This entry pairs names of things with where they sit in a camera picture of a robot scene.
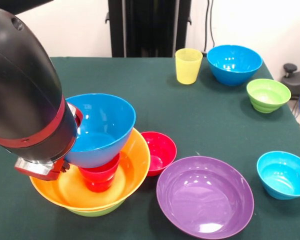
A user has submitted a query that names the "small red bowl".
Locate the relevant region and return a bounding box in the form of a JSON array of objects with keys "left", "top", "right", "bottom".
[{"left": 140, "top": 131, "right": 178, "bottom": 177}]

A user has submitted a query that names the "small light blue bowl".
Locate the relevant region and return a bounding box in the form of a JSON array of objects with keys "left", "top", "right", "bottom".
[{"left": 256, "top": 150, "right": 300, "bottom": 201}]

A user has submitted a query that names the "dark green tablecloth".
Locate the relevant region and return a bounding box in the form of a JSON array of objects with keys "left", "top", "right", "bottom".
[{"left": 0, "top": 56, "right": 300, "bottom": 240}]

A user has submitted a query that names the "large purple bowl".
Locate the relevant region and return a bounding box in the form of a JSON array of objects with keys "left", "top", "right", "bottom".
[{"left": 156, "top": 156, "right": 255, "bottom": 240}]

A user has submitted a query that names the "black wall cable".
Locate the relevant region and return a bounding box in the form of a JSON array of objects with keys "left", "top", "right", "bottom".
[{"left": 203, "top": 0, "right": 216, "bottom": 53}]

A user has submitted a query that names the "black stand base with knob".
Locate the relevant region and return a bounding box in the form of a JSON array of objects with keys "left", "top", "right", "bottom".
[{"left": 278, "top": 63, "right": 300, "bottom": 100}]

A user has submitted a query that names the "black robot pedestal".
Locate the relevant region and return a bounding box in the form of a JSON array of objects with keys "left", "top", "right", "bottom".
[{"left": 105, "top": 0, "right": 192, "bottom": 59}]

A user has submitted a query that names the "small green bowl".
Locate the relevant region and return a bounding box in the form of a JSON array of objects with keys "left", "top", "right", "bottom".
[{"left": 246, "top": 78, "right": 292, "bottom": 114}]

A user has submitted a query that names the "yellow cup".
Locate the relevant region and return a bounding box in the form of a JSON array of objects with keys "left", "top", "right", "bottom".
[{"left": 175, "top": 48, "right": 204, "bottom": 85}]

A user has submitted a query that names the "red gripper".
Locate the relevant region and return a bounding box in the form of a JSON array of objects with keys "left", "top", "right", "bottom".
[{"left": 14, "top": 106, "right": 84, "bottom": 182}]

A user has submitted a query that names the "red cup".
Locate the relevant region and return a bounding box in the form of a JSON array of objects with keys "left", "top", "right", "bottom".
[{"left": 78, "top": 152, "right": 121, "bottom": 193}]

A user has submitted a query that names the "large orange bowl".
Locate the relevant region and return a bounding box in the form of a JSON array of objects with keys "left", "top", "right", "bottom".
[{"left": 29, "top": 127, "right": 151, "bottom": 211}]

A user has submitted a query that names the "large green bowl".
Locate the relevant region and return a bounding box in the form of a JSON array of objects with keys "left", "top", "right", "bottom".
[{"left": 67, "top": 199, "right": 127, "bottom": 217}]

